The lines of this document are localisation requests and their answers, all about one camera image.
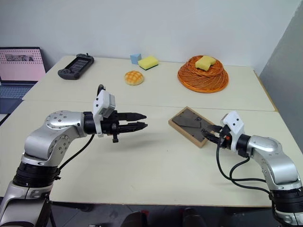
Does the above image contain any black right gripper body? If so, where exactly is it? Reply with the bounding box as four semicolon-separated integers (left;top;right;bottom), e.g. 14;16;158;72
218;125;232;149

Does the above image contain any wooden framed slate tray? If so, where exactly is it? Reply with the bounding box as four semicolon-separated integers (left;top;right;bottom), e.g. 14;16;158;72
168;106;217;148

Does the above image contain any grey partition panel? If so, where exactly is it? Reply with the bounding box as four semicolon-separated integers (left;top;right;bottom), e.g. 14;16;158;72
258;0;303;183

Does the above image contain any dark rounded shape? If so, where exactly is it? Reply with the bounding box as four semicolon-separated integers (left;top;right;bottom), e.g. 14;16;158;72
126;210;149;227

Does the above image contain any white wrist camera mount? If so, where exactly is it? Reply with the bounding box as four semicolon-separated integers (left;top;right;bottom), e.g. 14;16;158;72
220;111;246;152
92;89;117;138

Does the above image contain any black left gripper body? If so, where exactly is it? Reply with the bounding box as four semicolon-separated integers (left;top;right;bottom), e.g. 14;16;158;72
101;110;120;144

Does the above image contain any black handheld game console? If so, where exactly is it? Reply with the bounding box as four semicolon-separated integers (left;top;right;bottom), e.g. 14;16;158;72
57;53;95;81

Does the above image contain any golden pineapple bun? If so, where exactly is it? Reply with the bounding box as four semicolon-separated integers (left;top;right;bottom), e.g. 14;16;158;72
125;70;145;86

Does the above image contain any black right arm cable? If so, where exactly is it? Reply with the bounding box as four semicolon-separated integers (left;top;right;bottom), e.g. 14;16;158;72
215;139;273;196

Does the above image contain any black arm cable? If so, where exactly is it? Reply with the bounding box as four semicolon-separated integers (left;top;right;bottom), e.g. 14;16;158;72
215;139;273;196
56;134;95;177

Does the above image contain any yellow sponge with green pad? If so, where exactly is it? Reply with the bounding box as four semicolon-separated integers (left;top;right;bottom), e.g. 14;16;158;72
138;55;160;71

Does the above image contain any light blue foam block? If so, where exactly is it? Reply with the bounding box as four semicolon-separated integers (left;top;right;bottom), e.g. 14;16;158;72
130;52;143;65

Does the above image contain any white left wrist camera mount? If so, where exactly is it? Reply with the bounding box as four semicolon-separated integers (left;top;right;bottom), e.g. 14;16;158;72
92;89;117;138

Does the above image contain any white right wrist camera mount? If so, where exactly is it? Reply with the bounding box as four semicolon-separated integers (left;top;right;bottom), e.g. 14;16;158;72
220;111;246;152

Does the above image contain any orange woven basket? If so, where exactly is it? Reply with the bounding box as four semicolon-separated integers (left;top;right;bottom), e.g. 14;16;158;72
177;55;230;94

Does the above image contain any grey laptop with pink screen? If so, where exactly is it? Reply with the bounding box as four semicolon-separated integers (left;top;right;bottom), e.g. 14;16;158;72
0;46;46;114

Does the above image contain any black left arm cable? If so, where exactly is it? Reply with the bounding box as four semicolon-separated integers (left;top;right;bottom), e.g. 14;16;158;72
56;134;95;177

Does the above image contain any plain yellow sponge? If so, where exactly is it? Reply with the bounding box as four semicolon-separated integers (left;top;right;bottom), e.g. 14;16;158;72
195;55;216;71

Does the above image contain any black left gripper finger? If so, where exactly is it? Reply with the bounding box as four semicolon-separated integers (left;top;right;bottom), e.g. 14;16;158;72
117;113;148;121
117;122;149;133

